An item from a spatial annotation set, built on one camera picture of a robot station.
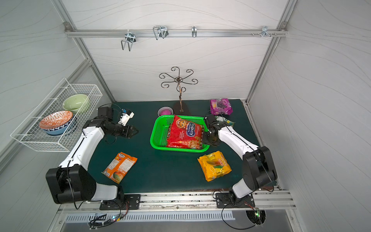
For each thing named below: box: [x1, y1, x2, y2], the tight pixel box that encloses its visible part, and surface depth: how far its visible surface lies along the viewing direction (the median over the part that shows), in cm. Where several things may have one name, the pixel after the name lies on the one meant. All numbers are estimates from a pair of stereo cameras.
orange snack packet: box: [100, 151, 139, 185], surface depth 85 cm
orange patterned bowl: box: [39, 110, 73, 129], surface depth 64 cm
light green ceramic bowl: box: [62, 93, 91, 115], surface depth 73 cm
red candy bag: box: [166, 115, 204, 150], surface depth 92 cm
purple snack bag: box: [210, 98, 233, 116], surface depth 113 cm
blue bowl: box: [42, 119, 72, 136], surface depth 58 cm
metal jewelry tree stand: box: [158, 66, 199, 113], surface depth 92 cm
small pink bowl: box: [157, 106, 174, 117], surface depth 109 cm
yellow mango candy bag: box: [197, 150, 232, 182], surface depth 82 cm
